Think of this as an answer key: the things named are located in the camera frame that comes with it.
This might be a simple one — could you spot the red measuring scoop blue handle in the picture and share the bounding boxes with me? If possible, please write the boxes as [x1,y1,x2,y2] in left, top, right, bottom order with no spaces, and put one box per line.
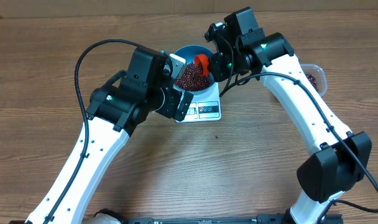
[194,54,210,77]

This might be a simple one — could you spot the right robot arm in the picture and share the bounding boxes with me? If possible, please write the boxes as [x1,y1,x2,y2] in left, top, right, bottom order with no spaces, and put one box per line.
[205,7,372,223]

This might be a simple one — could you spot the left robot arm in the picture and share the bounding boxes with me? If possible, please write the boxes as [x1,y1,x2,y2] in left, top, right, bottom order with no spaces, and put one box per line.
[24,45,193,223]

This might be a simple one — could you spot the red beans in bowl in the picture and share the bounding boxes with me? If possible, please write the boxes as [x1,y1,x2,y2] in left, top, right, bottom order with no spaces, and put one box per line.
[175,62,211,91]

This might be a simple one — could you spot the white digital kitchen scale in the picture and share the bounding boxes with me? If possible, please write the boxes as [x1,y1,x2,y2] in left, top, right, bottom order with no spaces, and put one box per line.
[176,82,222,123]

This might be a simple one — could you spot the blue bowl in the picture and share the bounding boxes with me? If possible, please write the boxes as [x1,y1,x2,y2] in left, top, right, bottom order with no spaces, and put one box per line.
[174,45,214,91]

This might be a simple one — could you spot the red adzuki beans in container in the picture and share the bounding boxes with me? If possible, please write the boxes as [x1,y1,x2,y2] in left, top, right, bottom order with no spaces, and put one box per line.
[306,73,318,91]

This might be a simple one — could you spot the clear plastic container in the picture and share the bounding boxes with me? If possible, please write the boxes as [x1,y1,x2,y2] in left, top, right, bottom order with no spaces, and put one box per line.
[301,63,328,97]

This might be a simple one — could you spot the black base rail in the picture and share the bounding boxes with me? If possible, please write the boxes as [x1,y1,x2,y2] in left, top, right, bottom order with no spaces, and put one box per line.
[92,208,344,224]

